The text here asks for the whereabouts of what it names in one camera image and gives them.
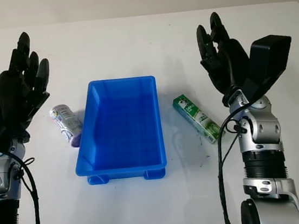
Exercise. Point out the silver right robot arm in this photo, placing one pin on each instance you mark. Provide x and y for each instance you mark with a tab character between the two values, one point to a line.
261	136

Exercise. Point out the green milk carton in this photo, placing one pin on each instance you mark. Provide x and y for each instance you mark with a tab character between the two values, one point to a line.
197	117

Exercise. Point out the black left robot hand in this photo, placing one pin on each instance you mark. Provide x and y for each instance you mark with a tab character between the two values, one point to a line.
16	87

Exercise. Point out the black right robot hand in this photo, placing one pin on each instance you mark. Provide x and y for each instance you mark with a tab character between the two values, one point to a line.
227	58

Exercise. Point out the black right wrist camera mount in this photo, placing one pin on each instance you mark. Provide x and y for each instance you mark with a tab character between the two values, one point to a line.
268	59

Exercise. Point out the blue plastic tray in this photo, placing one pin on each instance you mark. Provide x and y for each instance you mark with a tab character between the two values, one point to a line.
121	126

